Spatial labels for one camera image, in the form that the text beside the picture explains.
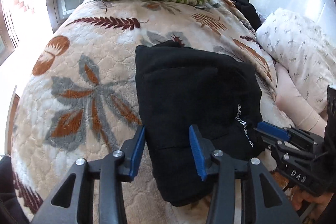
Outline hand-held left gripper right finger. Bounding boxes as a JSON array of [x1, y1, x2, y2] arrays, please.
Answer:
[[189, 124, 302, 224]]

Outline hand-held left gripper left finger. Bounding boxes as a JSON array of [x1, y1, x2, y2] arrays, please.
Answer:
[[30, 126, 146, 224]]

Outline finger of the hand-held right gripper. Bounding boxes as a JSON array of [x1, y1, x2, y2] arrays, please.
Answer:
[[252, 127, 282, 152], [258, 120, 324, 147]]

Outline black pants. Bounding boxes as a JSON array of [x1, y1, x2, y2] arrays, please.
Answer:
[[135, 40, 265, 207]]

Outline person's right hand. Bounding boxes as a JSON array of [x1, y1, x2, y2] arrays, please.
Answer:
[[291, 184, 335, 212]]

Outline pink pillow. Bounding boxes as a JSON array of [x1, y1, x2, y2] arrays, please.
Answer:
[[275, 63, 328, 133]]

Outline white floral pillow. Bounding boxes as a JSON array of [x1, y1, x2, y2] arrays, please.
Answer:
[[256, 8, 336, 115]]

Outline leaf print fleece blanket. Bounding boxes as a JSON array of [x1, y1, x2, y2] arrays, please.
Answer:
[[10, 0, 296, 215]]

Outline dark clothing pile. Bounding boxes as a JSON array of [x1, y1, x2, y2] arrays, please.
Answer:
[[220, 0, 262, 31]]

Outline person's black clothing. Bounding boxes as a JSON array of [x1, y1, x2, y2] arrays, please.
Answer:
[[0, 154, 30, 224]]

